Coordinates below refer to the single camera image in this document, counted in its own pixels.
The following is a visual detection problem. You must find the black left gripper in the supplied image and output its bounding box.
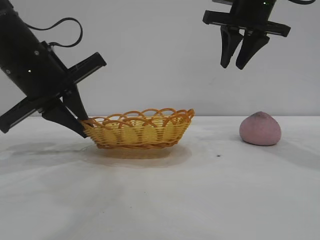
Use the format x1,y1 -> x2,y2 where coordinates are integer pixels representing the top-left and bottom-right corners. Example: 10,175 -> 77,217
0,0 -> 108,139

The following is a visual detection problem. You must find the pink peach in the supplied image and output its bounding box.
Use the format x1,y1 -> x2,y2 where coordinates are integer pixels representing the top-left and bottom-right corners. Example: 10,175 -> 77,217
239,111 -> 282,146

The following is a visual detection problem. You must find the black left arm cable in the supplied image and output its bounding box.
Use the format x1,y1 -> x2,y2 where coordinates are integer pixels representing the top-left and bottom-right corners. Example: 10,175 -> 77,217
24,17 -> 84,48

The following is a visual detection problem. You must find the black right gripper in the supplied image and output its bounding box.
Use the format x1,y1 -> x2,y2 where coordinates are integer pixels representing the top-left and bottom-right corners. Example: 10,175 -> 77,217
202,0 -> 292,71

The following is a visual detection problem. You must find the yellow woven wicker basket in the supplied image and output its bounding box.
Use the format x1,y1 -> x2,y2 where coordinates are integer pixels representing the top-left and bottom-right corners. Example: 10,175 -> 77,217
80,107 -> 195,150

